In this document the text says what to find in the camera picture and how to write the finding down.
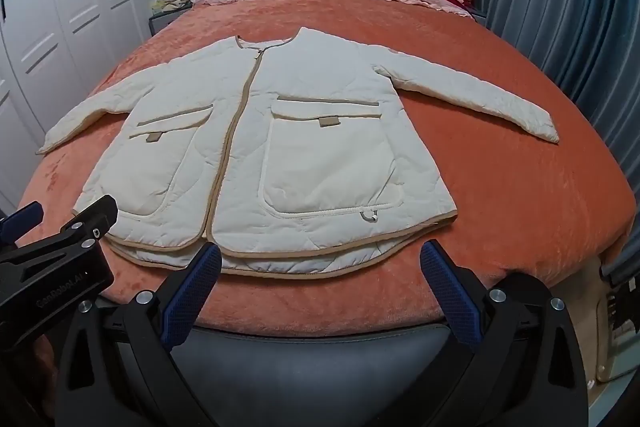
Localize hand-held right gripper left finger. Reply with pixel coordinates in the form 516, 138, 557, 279
54, 242, 242, 427

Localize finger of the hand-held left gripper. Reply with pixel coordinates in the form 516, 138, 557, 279
0, 194, 119, 280
0, 201, 45, 249

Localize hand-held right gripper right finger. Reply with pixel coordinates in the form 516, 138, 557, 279
404, 240, 591, 427

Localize white quilted jacket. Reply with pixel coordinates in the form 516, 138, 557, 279
36, 27, 560, 280

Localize orange plush blanket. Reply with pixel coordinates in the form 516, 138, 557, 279
10, 0, 638, 340

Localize dark grey bed footboard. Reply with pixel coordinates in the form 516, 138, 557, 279
170, 322, 476, 427

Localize grey nightstand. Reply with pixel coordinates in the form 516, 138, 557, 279
148, 4, 193, 38

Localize white wardrobe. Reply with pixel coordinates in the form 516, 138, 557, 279
0, 0, 166, 208

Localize blue curtain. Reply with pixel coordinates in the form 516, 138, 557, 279
475, 0, 640, 218

